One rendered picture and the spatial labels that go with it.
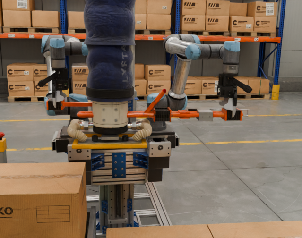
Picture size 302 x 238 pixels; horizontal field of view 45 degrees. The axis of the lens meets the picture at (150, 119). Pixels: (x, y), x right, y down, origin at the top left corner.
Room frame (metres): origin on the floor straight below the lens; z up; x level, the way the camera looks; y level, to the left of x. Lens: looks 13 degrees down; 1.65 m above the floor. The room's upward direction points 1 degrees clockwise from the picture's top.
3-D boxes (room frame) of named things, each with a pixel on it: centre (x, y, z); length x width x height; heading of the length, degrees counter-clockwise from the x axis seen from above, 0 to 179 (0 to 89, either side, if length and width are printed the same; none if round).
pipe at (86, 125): (1.72, 0.20, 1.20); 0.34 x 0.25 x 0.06; 95
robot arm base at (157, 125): (2.35, -0.03, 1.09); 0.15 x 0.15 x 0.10
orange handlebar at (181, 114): (1.86, 0.01, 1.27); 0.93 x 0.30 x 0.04; 95
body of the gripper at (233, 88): (1.78, -0.38, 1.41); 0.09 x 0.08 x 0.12; 94
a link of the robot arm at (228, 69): (1.78, -0.38, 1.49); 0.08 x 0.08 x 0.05
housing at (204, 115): (1.76, -0.27, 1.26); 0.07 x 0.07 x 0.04; 5
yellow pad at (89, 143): (1.62, 0.19, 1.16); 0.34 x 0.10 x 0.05; 95
